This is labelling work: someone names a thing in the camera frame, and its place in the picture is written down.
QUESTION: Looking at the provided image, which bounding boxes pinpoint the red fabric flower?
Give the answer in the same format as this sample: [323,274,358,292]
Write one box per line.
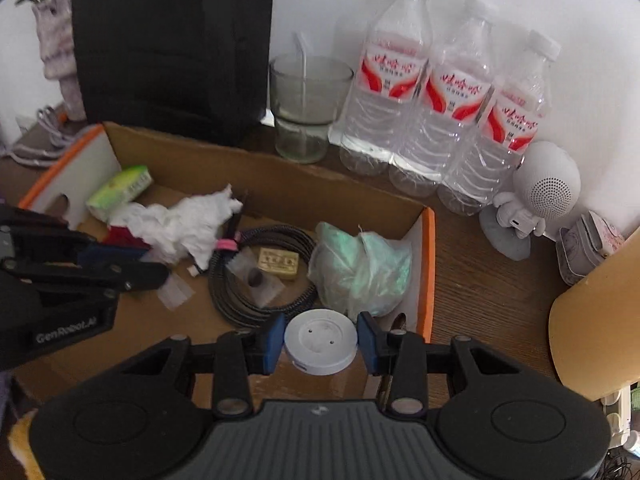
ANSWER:
[102,225,151,251]

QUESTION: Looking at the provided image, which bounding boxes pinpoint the white power strip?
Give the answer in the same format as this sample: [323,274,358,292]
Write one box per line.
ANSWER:
[601,387,632,456]

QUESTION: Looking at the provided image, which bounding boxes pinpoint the white tissue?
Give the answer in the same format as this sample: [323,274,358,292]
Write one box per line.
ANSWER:
[107,183,245,276]

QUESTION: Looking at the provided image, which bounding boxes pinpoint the white round charger puck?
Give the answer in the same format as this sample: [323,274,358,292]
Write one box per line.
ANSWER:
[284,309,358,376]

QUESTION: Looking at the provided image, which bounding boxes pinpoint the yellow plush toy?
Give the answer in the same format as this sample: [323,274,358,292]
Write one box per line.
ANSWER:
[9,410,46,480]

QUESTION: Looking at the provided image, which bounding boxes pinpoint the yellow thermos jug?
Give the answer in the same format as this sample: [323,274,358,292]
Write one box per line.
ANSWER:
[548,227,640,402]

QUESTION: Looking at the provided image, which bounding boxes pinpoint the water bottle red label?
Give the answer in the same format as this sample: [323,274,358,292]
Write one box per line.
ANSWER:
[437,30,562,217]
[339,0,435,177]
[389,0,501,198]

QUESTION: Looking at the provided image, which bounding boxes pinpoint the white straw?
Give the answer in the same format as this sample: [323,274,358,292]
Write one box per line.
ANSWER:
[292,31,312,116]

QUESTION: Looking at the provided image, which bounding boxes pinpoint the black paper bag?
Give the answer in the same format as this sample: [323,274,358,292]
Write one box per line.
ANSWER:
[70,0,277,150]

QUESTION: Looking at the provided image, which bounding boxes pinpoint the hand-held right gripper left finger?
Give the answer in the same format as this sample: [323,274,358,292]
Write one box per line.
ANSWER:
[117,312,287,419]

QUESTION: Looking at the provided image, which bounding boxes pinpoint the white robot-shaped speaker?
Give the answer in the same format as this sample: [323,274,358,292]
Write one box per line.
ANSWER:
[479,140,583,261]

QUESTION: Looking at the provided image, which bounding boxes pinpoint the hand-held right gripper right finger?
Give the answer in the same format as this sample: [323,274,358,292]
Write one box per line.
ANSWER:
[356,311,523,418]

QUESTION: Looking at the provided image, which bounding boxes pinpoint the iridescent organza bag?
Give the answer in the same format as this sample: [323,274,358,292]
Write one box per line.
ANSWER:
[307,221,415,318]

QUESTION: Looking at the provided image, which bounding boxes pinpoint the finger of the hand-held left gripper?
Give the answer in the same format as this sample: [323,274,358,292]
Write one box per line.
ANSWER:
[0,204,152,267]
[0,258,172,299]

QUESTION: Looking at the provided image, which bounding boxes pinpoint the yellow rectangular block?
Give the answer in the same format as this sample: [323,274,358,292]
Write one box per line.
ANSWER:
[254,246,300,280]

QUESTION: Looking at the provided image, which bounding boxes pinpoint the clear drinking glass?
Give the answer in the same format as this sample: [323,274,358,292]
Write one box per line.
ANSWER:
[269,54,355,164]

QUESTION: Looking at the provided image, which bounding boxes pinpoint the red cardboard box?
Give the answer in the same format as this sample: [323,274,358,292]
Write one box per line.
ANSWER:
[12,121,437,413]

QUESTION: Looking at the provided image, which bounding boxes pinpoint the dark candy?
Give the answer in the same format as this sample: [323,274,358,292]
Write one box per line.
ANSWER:
[227,255,286,308]

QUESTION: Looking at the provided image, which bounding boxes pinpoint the purple white textured vase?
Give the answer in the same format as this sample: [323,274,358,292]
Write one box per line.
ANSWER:
[31,0,87,122]

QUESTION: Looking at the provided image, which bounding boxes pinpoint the black braided cable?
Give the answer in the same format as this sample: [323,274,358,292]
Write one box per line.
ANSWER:
[207,187,321,330]

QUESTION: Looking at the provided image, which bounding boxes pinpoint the purple grey cable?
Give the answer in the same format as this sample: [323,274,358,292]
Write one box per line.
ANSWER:
[10,105,88,167]

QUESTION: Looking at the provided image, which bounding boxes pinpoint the green tissue pack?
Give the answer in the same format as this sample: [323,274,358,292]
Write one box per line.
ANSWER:
[86,165,153,222]

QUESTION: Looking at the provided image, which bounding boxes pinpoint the clear plastic wrapper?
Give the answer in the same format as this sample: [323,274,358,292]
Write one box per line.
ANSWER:
[157,277,197,309]

